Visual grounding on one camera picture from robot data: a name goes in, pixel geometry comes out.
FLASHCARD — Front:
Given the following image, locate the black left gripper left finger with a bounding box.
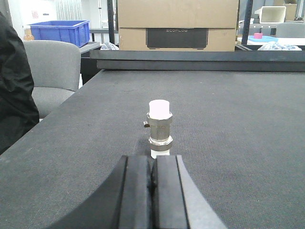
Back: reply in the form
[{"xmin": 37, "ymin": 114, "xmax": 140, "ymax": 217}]
[{"xmin": 50, "ymin": 156, "xmax": 153, "ymax": 229}]

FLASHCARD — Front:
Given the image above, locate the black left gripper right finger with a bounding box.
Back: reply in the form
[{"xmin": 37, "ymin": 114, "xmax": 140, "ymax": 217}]
[{"xmin": 152, "ymin": 155, "xmax": 226, "ymax": 229}]

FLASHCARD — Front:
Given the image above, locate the metal valve with white caps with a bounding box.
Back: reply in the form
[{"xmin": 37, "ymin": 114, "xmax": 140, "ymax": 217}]
[{"xmin": 144, "ymin": 99, "xmax": 173, "ymax": 159}]

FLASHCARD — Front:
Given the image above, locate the large cardboard box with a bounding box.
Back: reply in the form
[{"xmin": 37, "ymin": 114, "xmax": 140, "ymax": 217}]
[{"xmin": 117, "ymin": 0, "xmax": 239, "ymax": 52}]

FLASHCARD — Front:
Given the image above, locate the beige box far background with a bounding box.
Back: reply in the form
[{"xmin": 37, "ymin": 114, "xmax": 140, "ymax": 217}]
[{"xmin": 254, "ymin": 6, "xmax": 286, "ymax": 24}]

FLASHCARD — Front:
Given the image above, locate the grey office chair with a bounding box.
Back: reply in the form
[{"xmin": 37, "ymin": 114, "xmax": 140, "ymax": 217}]
[{"xmin": 23, "ymin": 40, "xmax": 81, "ymax": 119}]

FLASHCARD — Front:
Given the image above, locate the crumpled plastic bag left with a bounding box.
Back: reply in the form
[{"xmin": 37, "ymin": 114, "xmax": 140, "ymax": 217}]
[{"xmin": 100, "ymin": 42, "xmax": 119, "ymax": 51}]

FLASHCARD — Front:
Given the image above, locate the crumpled plastic bag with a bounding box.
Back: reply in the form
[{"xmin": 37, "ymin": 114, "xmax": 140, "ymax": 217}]
[
  {"xmin": 258, "ymin": 42, "xmax": 302, "ymax": 51},
  {"xmin": 100, "ymin": 42, "xmax": 119, "ymax": 51}
]

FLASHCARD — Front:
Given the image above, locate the blue plastic crate background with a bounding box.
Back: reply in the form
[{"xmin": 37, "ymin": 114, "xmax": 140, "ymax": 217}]
[{"xmin": 29, "ymin": 20, "xmax": 90, "ymax": 48}]

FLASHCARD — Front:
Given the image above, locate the light blue tray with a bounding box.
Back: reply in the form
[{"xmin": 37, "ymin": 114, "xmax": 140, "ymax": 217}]
[{"xmin": 248, "ymin": 36, "xmax": 278, "ymax": 43}]

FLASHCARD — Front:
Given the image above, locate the crumpled plastic bag right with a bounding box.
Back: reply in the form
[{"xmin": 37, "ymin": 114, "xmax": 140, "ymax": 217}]
[{"xmin": 258, "ymin": 42, "xmax": 302, "ymax": 51}]

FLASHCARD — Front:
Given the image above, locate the pink cylinder on tray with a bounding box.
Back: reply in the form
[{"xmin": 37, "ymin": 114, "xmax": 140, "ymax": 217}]
[{"xmin": 253, "ymin": 33, "xmax": 263, "ymax": 39}]

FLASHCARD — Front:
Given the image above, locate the black conveyor end rail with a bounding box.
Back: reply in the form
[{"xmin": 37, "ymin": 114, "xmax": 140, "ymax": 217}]
[{"xmin": 90, "ymin": 50, "xmax": 305, "ymax": 73}]

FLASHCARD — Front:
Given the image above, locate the black vertical post left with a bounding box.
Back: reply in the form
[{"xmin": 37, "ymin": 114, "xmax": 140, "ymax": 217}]
[{"xmin": 107, "ymin": 0, "xmax": 115, "ymax": 44}]

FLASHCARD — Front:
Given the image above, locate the black vertical post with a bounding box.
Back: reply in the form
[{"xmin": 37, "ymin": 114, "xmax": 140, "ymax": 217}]
[
  {"xmin": 241, "ymin": 0, "xmax": 253, "ymax": 45},
  {"xmin": 107, "ymin": 0, "xmax": 115, "ymax": 44}
]

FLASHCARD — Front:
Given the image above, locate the black vertical post right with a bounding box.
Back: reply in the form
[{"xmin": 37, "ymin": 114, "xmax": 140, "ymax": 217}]
[{"xmin": 241, "ymin": 0, "xmax": 253, "ymax": 45}]

